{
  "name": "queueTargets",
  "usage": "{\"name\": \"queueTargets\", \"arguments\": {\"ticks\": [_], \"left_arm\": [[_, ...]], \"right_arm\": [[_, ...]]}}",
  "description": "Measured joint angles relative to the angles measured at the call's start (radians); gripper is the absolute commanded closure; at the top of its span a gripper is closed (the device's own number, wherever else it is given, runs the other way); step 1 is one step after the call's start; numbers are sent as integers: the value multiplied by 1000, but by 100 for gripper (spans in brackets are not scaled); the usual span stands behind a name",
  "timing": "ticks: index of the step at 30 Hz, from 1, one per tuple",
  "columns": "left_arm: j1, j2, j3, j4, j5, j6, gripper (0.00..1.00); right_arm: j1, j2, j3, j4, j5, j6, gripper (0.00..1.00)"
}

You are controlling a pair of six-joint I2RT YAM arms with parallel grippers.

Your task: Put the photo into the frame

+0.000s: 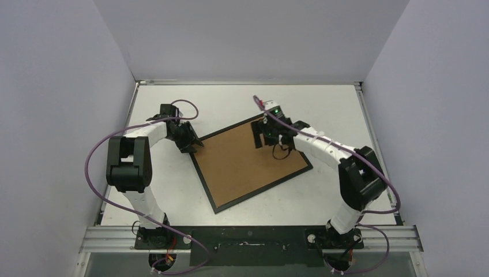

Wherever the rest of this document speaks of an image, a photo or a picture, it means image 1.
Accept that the black picture frame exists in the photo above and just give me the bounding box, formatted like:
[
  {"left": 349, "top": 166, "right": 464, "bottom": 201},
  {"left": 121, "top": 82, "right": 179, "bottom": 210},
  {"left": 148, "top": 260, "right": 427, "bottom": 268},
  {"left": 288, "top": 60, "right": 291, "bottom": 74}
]
[{"left": 190, "top": 113, "right": 314, "bottom": 215}]

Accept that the aluminium front rail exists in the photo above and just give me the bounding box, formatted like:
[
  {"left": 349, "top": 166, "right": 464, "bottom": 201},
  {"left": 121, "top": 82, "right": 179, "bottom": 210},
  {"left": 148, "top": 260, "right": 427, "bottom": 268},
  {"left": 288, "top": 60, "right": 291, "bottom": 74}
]
[{"left": 80, "top": 226, "right": 424, "bottom": 253}]

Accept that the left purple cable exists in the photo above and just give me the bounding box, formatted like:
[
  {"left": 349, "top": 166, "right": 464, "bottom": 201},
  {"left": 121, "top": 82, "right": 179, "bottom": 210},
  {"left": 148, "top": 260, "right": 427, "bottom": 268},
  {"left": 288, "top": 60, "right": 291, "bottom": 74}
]
[{"left": 84, "top": 99, "right": 212, "bottom": 276}]

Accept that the brown cardboard backing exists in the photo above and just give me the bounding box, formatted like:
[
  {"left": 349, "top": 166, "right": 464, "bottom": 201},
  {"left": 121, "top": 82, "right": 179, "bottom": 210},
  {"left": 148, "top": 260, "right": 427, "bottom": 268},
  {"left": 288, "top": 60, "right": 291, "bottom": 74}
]
[{"left": 193, "top": 116, "right": 310, "bottom": 209}]

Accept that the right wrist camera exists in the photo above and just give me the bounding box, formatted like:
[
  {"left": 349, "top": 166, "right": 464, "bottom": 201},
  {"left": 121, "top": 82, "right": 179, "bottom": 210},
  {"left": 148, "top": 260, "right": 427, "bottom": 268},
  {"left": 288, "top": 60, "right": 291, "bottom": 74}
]
[{"left": 262, "top": 100, "right": 280, "bottom": 114}]

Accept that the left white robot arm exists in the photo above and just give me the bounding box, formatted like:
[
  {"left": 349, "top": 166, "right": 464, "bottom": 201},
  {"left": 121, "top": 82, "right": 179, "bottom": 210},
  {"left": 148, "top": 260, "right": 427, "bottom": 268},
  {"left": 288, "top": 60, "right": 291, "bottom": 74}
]
[{"left": 106, "top": 102, "right": 203, "bottom": 249}]

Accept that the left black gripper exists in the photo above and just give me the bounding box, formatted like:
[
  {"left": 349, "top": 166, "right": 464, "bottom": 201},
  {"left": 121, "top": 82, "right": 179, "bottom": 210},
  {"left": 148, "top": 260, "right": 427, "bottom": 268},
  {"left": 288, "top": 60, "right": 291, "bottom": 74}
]
[{"left": 167, "top": 122, "right": 203, "bottom": 154}]

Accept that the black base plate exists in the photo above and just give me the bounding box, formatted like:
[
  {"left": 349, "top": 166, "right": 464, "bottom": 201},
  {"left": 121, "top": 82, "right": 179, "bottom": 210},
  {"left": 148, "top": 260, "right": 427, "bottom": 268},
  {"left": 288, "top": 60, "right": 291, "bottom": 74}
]
[{"left": 134, "top": 225, "right": 364, "bottom": 267}]

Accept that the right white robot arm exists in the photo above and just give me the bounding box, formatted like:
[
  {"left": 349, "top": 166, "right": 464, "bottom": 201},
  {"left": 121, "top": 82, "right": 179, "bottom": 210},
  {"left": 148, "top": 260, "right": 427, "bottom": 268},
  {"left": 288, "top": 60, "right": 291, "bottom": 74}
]
[{"left": 251, "top": 100, "right": 388, "bottom": 248}]

